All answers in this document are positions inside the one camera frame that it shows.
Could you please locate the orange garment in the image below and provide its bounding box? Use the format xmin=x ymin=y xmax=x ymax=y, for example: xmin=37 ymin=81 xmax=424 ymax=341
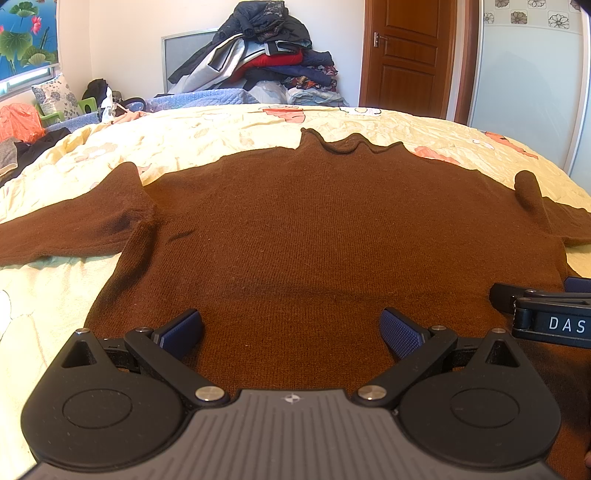
xmin=0 ymin=103 xmax=45 ymax=143

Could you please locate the black garment by bed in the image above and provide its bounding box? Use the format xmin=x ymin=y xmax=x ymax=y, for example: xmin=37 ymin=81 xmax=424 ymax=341
xmin=1 ymin=128 xmax=70 ymax=185

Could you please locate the lotus flower wall picture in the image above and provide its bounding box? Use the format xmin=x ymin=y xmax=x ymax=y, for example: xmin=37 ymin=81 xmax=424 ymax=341
xmin=0 ymin=0 xmax=58 ymax=81

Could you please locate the green plastic stool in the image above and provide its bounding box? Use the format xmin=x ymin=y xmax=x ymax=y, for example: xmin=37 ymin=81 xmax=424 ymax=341
xmin=34 ymin=97 xmax=98 ymax=128

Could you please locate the brown wooden door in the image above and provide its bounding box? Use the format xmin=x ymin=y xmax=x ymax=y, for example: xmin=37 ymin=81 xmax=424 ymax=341
xmin=359 ymin=0 xmax=458 ymax=118

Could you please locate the floral cushion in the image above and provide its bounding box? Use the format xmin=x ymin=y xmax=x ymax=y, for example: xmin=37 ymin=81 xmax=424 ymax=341
xmin=31 ymin=73 xmax=78 ymax=107

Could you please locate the grey framed panel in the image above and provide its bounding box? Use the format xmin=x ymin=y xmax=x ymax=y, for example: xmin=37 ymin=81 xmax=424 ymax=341
xmin=161 ymin=31 xmax=214 ymax=93

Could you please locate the pile of mixed clothes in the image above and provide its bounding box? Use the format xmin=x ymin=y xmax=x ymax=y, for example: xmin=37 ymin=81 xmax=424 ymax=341
xmin=167 ymin=1 xmax=348 ymax=107

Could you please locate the frosted glass wardrobe door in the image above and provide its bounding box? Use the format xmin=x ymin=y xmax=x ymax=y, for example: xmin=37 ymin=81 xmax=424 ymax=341
xmin=469 ymin=0 xmax=590 ymax=173

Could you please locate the blue quilted cover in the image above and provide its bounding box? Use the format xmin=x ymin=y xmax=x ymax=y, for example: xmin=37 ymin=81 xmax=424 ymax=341
xmin=45 ymin=88 xmax=259 ymax=132

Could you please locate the brown knit sweater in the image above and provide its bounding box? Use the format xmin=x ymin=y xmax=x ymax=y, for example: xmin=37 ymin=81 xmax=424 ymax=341
xmin=0 ymin=127 xmax=591 ymax=480

